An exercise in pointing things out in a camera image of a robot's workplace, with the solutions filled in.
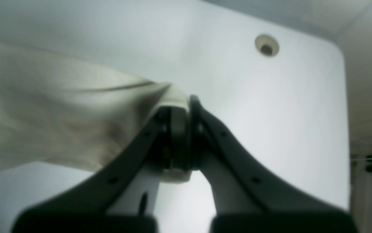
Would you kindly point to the right table cable grommet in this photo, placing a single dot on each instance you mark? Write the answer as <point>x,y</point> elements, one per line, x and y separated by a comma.
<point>267,45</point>

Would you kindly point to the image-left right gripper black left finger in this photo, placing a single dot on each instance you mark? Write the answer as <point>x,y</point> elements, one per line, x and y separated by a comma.
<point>121,197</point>

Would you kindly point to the beige T-shirt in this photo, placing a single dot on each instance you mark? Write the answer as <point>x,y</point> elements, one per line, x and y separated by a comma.
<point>70,112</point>

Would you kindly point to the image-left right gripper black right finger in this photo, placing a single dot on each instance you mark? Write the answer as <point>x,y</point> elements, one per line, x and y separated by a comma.
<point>248,197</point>

